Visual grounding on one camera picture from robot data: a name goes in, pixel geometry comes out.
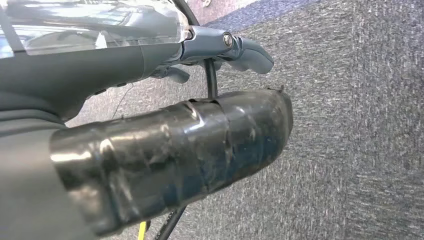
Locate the black left hand cable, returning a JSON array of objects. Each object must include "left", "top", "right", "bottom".
[{"left": 154, "top": 0, "right": 220, "bottom": 240}]

